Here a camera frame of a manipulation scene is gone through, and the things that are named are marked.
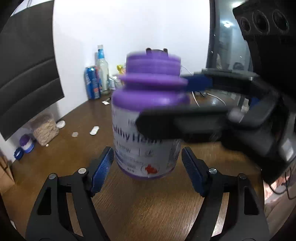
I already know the purple supplement bottle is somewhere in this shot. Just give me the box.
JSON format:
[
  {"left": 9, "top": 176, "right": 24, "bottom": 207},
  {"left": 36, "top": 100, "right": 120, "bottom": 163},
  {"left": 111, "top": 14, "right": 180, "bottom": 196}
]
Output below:
[{"left": 111, "top": 48, "right": 191, "bottom": 180}]

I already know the brown paper bag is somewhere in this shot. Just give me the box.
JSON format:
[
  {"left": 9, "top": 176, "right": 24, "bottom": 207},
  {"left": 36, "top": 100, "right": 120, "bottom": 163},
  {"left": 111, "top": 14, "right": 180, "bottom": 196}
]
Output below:
[{"left": 0, "top": 153, "right": 15, "bottom": 195}]

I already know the blue bottle cap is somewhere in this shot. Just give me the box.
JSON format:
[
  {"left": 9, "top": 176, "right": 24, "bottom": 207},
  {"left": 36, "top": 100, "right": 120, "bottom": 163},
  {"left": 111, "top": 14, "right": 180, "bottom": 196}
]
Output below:
[{"left": 14, "top": 147, "right": 24, "bottom": 160}]

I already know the small purple white jar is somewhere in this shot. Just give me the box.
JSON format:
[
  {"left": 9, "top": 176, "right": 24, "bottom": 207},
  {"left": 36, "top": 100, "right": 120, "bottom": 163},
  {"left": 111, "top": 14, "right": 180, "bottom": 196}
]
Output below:
[{"left": 19, "top": 134, "right": 35, "bottom": 153}]

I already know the clear jar with nuts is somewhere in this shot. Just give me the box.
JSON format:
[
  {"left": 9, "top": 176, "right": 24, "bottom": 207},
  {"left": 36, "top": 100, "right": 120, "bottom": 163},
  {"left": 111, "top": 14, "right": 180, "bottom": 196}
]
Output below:
[{"left": 30, "top": 113, "right": 59, "bottom": 146}]

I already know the pink snack bag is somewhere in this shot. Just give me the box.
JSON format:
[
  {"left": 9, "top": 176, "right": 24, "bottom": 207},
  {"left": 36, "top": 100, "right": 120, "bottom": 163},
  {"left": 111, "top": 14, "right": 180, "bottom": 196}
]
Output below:
[{"left": 116, "top": 65, "right": 125, "bottom": 75}]

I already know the drinking glass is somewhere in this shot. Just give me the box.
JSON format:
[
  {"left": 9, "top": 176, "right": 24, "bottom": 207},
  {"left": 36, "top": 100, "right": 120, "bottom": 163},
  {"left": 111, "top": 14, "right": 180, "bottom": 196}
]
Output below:
[{"left": 109, "top": 75, "right": 117, "bottom": 90}]

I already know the clear glass bottle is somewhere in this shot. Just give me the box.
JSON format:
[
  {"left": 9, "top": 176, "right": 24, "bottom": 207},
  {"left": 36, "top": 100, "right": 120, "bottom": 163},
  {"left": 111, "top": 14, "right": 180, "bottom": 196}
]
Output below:
[{"left": 96, "top": 45, "right": 109, "bottom": 94}]

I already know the blue soda can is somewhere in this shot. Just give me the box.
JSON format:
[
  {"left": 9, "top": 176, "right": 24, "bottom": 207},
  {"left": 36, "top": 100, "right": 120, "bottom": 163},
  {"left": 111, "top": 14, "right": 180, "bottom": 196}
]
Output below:
[{"left": 84, "top": 66, "right": 101, "bottom": 99}]

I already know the white cable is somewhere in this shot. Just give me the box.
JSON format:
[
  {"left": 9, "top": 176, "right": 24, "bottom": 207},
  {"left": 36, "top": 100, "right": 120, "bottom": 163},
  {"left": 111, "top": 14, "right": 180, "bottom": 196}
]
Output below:
[{"left": 180, "top": 66, "right": 228, "bottom": 107}]

